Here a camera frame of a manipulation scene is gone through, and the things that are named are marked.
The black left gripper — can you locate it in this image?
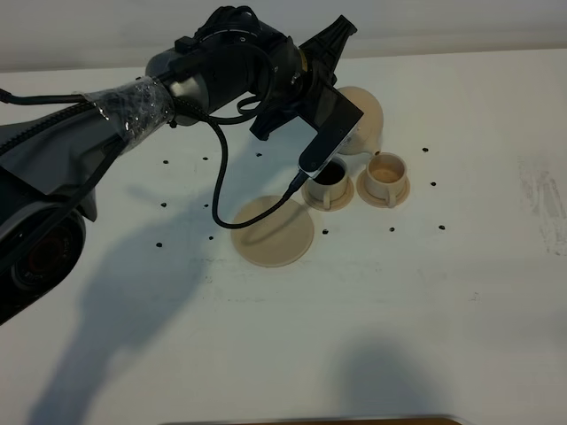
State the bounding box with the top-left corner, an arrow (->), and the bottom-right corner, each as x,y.
250,15 -> 357,141

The beige ceramic teapot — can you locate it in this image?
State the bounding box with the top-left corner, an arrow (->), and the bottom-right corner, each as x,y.
338,86 -> 384,156

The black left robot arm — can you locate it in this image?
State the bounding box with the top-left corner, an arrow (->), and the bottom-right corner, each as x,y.
1,5 -> 363,321

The beige teacup near teapot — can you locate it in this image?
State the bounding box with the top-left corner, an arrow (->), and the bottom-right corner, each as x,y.
313,158 -> 349,184

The beige round teapot saucer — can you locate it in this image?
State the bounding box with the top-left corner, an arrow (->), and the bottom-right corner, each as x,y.
231,199 -> 315,267

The beige teacup far right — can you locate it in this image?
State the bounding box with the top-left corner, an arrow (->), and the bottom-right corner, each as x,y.
364,152 -> 408,208

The beige saucer under far teacup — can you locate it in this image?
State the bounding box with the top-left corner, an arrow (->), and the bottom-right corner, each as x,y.
356,172 -> 410,208

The beige saucer under teacup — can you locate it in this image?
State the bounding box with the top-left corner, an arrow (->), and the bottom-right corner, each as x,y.
301,175 -> 354,212
356,172 -> 410,208

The beige saucer under near teacup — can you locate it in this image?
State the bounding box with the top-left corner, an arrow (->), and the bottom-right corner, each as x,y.
301,175 -> 354,212

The black braided camera cable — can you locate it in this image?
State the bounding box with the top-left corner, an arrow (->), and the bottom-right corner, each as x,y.
0,95 -> 309,230

